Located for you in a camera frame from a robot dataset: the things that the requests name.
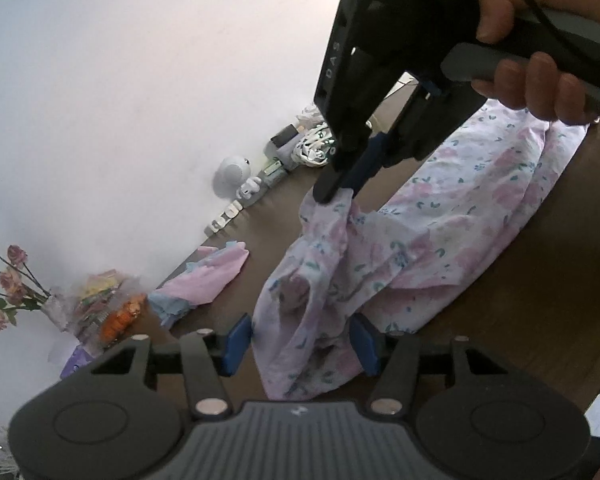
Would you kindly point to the clear glass vase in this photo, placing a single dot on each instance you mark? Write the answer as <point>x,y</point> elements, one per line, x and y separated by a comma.
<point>57,310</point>

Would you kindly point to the pink floral garment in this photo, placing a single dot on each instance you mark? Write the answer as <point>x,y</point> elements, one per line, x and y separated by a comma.
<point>430,220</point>

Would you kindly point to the black small device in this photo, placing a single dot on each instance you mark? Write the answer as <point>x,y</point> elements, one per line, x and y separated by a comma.
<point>284,136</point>

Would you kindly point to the person's right hand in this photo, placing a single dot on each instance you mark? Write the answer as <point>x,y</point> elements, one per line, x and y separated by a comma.
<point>530,85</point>

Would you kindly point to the purple tissue box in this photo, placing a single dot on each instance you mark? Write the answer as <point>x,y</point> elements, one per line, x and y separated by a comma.
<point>77,362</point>

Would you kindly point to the pink and blue small garment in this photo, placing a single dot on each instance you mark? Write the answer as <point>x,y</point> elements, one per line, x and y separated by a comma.
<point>205,280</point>

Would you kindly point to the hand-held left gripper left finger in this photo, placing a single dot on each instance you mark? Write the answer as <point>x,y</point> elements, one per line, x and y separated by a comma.
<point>236,342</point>

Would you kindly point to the white block strip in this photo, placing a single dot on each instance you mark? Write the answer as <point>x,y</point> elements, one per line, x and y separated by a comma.
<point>225,220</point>

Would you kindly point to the white green printed folded garment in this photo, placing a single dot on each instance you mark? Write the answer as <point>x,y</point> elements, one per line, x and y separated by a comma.
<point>314,145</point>

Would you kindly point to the dark small box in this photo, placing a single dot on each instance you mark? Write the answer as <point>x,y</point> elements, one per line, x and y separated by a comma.
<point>276,172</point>

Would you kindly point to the white round robot toy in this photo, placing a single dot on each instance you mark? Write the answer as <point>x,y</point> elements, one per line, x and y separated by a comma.
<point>230,172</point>

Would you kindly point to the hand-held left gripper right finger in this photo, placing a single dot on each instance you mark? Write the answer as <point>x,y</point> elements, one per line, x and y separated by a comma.
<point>364,345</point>

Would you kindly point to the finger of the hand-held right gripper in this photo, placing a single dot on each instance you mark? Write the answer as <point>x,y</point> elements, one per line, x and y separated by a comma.
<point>430,125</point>
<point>337,180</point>

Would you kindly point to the pink artificial flowers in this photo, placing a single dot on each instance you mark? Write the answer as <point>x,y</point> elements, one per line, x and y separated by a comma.
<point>12,280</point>

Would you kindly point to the clear bag of snacks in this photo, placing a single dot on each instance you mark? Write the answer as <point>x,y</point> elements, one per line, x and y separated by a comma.
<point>105,310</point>

